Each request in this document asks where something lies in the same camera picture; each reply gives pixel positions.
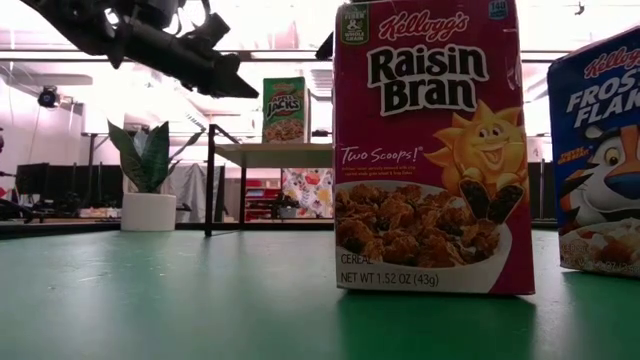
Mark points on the green plant in white pot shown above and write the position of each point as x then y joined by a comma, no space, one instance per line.
147,200

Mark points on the Raisin Bran cereal box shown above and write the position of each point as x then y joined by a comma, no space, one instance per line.
430,150

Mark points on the grey draped cover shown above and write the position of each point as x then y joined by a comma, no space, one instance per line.
192,190

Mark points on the wooden shelf with black frame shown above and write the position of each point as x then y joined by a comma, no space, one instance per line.
270,155

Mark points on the black round ceiling fixture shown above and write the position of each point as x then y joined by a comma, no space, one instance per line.
48,96

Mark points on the small black ceiling fitting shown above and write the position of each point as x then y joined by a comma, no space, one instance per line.
580,7

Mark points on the Apple Jacks cereal box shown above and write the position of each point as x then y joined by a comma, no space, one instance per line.
285,112

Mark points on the Frosted Flakes cereal box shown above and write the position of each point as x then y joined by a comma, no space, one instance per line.
600,150

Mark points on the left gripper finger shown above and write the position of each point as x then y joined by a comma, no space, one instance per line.
230,80

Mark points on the black office partition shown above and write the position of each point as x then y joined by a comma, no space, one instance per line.
65,185

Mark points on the green table mat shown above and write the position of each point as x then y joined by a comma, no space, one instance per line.
200,310

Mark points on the red storage rack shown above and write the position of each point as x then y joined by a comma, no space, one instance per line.
260,197

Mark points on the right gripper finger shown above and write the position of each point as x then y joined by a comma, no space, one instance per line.
327,50

